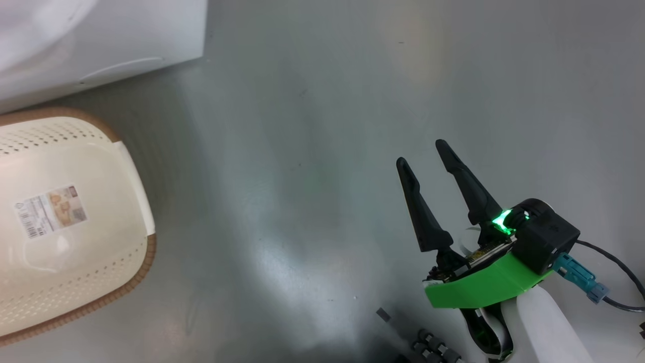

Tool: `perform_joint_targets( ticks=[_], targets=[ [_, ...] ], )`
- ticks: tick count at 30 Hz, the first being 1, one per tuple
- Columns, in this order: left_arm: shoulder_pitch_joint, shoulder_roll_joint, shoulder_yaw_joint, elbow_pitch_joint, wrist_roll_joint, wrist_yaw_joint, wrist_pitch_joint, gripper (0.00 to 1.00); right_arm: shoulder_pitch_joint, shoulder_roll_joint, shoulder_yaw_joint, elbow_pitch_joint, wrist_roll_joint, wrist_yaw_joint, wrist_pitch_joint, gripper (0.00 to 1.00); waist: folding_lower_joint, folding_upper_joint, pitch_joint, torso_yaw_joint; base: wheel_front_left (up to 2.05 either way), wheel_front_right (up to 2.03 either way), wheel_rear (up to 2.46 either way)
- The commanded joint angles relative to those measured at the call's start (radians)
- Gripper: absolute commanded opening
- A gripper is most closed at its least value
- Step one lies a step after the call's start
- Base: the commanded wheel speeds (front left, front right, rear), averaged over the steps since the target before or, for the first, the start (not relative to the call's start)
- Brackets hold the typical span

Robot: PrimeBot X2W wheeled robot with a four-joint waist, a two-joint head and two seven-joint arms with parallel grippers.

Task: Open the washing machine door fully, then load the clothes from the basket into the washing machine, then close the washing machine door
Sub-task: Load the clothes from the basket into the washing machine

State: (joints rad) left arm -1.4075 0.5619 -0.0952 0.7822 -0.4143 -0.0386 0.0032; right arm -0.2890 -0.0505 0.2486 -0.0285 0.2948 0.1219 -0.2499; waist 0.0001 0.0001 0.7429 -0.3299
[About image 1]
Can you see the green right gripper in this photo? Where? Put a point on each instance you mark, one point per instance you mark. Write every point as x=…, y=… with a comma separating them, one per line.
x=484, y=285

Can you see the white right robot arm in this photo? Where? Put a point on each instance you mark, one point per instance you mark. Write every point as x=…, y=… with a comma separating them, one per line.
x=546, y=330

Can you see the dark ribbed robot base part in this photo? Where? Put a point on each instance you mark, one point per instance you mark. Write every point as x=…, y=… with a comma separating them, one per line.
x=433, y=348

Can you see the white washing machine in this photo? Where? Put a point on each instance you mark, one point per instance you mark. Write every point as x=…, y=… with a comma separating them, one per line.
x=111, y=40

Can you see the white laundry basket brown rim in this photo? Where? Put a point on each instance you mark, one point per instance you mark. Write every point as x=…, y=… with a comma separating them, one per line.
x=65, y=282

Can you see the paper product label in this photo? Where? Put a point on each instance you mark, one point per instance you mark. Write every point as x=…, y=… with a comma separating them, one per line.
x=50, y=212

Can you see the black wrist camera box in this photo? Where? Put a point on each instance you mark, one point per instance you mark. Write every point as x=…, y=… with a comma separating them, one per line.
x=546, y=237

